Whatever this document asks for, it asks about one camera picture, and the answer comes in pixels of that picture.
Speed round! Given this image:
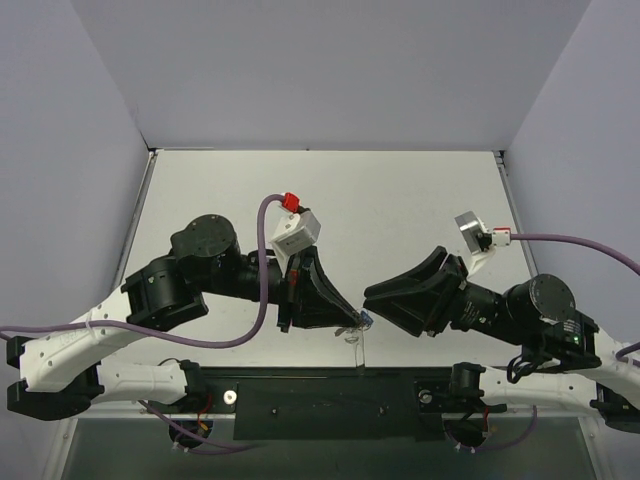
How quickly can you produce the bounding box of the blue capped silver key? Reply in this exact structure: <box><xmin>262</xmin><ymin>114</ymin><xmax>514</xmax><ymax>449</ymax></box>
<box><xmin>360</xmin><ymin>310</ymin><xmax>374</xmax><ymax>331</ymax></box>

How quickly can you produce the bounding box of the silver bottle opener keychain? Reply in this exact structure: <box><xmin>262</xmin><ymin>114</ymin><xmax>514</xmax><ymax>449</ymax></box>
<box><xmin>334</xmin><ymin>325</ymin><xmax>366</xmax><ymax>370</ymax></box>

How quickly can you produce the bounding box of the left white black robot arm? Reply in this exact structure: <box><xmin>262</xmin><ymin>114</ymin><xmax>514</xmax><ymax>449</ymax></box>
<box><xmin>1</xmin><ymin>210</ymin><xmax>363</xmax><ymax>421</ymax></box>

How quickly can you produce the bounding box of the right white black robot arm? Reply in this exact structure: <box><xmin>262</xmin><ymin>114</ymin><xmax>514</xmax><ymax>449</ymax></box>
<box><xmin>364</xmin><ymin>247</ymin><xmax>639</xmax><ymax>433</ymax></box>

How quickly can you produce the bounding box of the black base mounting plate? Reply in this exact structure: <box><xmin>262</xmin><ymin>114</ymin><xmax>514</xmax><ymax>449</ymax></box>
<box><xmin>134</xmin><ymin>366</ymin><xmax>506</xmax><ymax>442</ymax></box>

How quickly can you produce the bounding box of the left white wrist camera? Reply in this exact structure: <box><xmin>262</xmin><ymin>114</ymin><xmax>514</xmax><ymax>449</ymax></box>
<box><xmin>270</xmin><ymin>210</ymin><xmax>321</xmax><ymax>275</ymax></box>

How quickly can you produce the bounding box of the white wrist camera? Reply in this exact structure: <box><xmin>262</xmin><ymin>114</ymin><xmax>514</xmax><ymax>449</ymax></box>
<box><xmin>455</xmin><ymin>211</ymin><xmax>496</xmax><ymax>277</ymax></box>
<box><xmin>270</xmin><ymin>210</ymin><xmax>321</xmax><ymax>275</ymax></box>

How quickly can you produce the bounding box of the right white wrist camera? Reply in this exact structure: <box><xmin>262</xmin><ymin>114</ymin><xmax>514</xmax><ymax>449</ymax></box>
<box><xmin>455</xmin><ymin>211</ymin><xmax>496</xmax><ymax>277</ymax></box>

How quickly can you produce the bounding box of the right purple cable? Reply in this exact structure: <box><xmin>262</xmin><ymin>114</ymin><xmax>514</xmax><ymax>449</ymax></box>
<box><xmin>444</xmin><ymin>232</ymin><xmax>640</xmax><ymax>455</ymax></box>

